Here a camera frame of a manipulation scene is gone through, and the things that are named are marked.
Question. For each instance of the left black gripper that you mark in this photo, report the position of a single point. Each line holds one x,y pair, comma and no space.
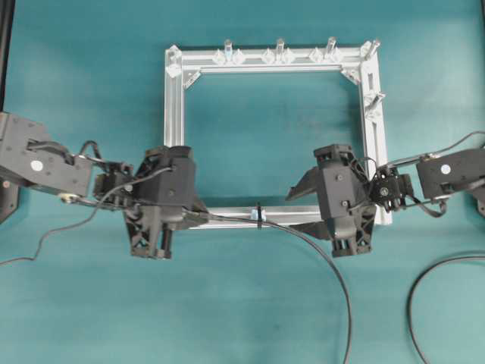
164,200

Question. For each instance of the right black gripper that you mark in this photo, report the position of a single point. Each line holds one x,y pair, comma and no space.
342,186

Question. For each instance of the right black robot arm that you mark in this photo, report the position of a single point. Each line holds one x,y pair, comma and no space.
439,177

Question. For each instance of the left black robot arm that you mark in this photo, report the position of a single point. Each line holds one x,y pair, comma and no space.
31,159

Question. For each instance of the clear side peg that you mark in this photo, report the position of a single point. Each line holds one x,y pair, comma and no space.
372,100

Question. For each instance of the clear acrylic peg right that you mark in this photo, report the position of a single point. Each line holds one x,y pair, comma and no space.
330,54

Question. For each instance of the clear acrylic peg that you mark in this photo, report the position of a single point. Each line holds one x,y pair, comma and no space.
330,54
279,55

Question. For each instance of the clear acrylic peg middle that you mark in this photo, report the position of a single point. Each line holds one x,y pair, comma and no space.
279,55

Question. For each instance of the clear corner block left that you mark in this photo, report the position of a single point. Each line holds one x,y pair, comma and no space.
173,62

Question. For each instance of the clear peg with blue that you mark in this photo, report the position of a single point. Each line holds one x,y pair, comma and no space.
229,55

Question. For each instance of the clear corner peg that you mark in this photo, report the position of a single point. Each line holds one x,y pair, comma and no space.
369,49

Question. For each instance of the silver aluminium extrusion frame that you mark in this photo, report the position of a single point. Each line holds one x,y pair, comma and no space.
253,127

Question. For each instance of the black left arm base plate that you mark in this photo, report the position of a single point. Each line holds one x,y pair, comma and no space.
9,198

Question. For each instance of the black vertical rail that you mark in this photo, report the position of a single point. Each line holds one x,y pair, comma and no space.
7,17

